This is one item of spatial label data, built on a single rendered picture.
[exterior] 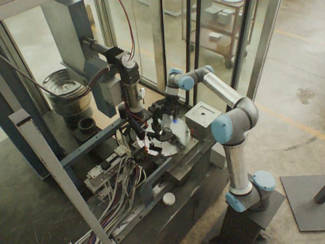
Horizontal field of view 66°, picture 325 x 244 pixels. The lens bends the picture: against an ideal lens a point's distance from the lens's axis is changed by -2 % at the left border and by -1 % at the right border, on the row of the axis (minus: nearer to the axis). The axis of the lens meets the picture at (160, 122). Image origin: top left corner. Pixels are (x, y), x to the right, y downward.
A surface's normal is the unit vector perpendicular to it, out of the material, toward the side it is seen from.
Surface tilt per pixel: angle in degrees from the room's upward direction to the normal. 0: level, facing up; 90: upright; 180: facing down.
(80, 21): 90
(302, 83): 0
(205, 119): 0
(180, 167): 0
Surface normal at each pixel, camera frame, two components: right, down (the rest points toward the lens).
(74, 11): 0.73, 0.47
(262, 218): -0.07, -0.68
